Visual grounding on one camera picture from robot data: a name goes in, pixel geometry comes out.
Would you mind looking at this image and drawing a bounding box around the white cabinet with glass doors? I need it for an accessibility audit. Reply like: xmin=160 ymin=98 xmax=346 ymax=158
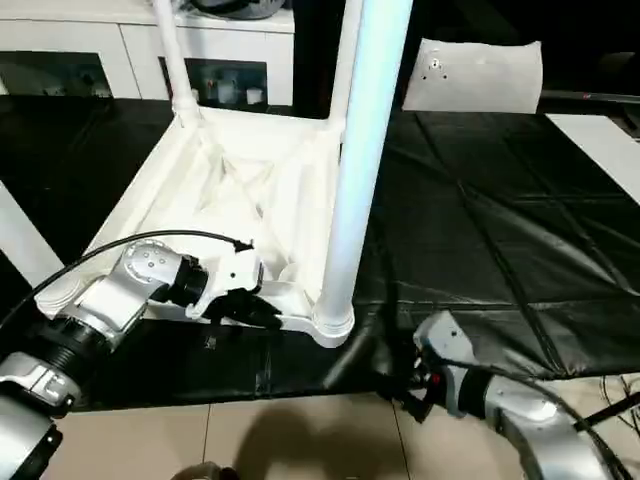
xmin=0 ymin=0 xmax=297 ymax=107

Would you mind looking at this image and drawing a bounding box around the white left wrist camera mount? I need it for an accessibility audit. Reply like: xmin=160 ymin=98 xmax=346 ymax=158
xmin=195 ymin=240 xmax=266 ymax=321

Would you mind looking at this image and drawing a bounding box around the white plastic table top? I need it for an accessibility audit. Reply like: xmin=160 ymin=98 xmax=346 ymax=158
xmin=35 ymin=105 xmax=356 ymax=348

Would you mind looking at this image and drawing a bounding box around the white plastic table leg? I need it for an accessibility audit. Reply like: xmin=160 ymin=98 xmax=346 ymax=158
xmin=325 ymin=0 xmax=366 ymax=136
xmin=0 ymin=183 xmax=66 ymax=296
xmin=150 ymin=0 xmax=206 ymax=129
xmin=310 ymin=0 xmax=416 ymax=348

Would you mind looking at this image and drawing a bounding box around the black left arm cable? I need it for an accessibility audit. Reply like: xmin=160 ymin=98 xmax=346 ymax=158
xmin=0 ymin=229 xmax=256 ymax=327

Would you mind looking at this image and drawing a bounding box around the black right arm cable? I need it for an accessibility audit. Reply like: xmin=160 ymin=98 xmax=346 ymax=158
xmin=430 ymin=355 xmax=640 ymax=471

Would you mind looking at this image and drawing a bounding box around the white flat panel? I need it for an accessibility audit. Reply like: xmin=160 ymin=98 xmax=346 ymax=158
xmin=402 ymin=38 xmax=546 ymax=113

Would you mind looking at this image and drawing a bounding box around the black work mat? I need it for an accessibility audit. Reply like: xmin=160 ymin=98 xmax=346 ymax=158
xmin=0 ymin=95 xmax=640 ymax=413

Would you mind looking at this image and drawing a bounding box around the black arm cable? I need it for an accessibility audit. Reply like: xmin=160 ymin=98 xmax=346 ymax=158
xmin=430 ymin=355 xmax=640 ymax=471
xmin=0 ymin=229 xmax=256 ymax=327

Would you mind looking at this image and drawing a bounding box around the white flat sheet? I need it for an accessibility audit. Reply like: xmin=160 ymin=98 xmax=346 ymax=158
xmin=545 ymin=113 xmax=640 ymax=206

